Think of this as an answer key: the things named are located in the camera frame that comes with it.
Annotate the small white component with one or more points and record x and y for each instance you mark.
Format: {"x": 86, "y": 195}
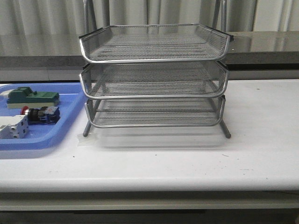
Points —
{"x": 5, "y": 95}

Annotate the silver mesh tray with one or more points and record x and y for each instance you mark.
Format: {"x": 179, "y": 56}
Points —
{"x": 154, "y": 43}
{"x": 151, "y": 112}
{"x": 207, "y": 79}

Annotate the green and beige terminal block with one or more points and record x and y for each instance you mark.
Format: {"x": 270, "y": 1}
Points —
{"x": 25, "y": 96}

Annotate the clear tape strip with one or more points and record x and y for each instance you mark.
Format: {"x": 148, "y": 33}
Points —
{"x": 91, "y": 140}

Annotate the red emergency push button switch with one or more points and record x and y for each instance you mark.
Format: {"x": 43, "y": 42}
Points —
{"x": 49, "y": 115}

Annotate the silver mesh bottom tray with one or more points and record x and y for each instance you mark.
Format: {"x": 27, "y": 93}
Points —
{"x": 151, "y": 112}

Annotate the grey metal rack frame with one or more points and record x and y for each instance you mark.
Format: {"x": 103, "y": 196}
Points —
{"x": 220, "y": 12}

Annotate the blue plastic tray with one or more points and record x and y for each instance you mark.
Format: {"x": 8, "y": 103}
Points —
{"x": 41, "y": 136}

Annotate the silver mesh top tray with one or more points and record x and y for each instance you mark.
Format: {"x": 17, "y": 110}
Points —
{"x": 154, "y": 43}

